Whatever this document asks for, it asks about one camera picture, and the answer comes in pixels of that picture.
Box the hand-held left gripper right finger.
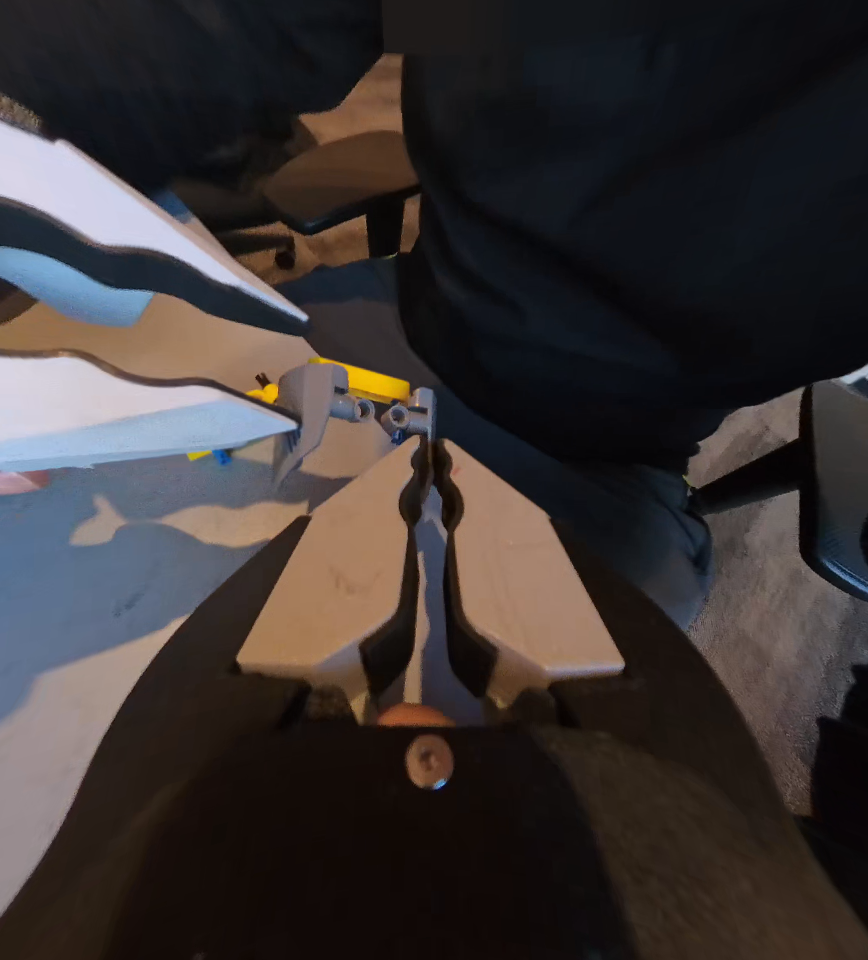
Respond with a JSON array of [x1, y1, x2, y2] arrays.
[[430, 438, 626, 710]]

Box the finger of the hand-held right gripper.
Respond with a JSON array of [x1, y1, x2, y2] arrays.
[[0, 339, 303, 475], [0, 101, 311, 336]]

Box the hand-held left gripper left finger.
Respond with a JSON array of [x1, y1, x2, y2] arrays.
[[236, 437, 427, 699]]

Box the yellow frame brick with pins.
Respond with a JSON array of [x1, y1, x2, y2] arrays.
[[185, 371, 282, 468]]

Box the grey and yellow brick assembly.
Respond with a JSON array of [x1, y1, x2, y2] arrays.
[[272, 357, 441, 490]]

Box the grey desk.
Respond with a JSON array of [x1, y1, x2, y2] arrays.
[[0, 187, 412, 957]]

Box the person's grey trousers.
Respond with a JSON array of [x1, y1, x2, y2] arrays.
[[284, 258, 712, 631]]

